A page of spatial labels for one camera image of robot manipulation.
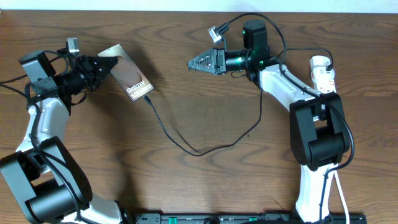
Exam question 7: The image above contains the black charger cable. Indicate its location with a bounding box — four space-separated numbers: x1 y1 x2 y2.
142 47 335 157

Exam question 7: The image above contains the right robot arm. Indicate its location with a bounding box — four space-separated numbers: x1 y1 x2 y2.
187 20 354 223

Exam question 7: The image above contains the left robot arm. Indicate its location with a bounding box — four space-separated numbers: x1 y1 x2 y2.
1 48 134 223

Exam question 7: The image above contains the white USB charger adapter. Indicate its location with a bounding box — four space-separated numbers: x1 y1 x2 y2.
311 66 335 83

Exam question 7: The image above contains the white power strip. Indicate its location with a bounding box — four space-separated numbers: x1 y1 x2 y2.
310 55 336 93

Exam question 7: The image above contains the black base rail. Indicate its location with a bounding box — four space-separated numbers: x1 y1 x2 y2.
133 212 368 224

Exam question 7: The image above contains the white power strip cord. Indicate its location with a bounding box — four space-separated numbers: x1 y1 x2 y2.
332 170 351 224

